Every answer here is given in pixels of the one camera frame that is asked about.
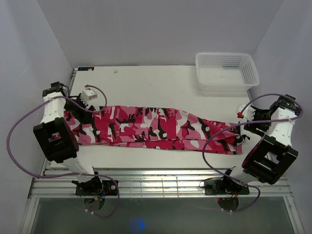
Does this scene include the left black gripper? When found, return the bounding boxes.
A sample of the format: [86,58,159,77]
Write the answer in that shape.
[63,94,94,125]

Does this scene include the pink camouflage trousers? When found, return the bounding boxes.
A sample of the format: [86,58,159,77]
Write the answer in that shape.
[64,106,248,155]

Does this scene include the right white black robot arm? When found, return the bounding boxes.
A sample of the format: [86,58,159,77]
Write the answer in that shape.
[219,95,302,194]

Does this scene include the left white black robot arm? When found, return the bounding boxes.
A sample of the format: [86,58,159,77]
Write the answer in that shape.
[33,82,103,195]

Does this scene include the small label sticker on table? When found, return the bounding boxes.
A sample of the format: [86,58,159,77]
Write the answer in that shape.
[78,67,94,71]

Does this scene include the white plastic mesh basket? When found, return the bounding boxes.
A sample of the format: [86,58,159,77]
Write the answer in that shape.
[195,52,260,92]

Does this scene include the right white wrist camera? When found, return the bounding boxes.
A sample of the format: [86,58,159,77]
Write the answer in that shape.
[236,105,255,121]

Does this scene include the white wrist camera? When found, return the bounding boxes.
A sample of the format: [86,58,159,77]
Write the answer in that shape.
[80,89,98,101]
[236,105,255,121]

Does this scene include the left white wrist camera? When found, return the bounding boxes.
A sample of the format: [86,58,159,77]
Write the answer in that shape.
[80,89,98,101]

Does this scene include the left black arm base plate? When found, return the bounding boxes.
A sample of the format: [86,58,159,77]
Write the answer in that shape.
[75,180,117,196]

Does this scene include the aluminium frame rail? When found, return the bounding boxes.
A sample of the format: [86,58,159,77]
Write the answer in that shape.
[28,169,293,199]

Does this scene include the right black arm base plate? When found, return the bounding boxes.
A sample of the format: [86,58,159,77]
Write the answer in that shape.
[203,178,250,195]

